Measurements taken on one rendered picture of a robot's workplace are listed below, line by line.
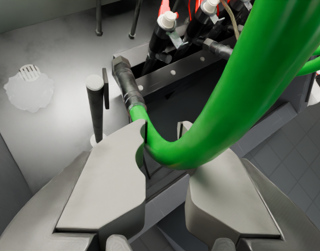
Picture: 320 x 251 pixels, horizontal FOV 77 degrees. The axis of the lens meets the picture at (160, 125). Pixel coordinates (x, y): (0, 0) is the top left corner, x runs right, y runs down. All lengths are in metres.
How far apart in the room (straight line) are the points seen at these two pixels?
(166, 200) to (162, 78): 0.23
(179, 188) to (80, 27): 0.48
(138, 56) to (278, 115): 0.37
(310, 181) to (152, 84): 1.87
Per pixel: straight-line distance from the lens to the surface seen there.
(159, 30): 0.31
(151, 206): 0.39
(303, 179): 2.07
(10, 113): 0.56
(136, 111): 0.17
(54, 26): 0.64
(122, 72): 0.22
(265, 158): 1.83
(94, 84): 0.19
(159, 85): 0.40
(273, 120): 0.56
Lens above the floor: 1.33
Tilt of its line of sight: 69 degrees down
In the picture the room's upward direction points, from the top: 49 degrees clockwise
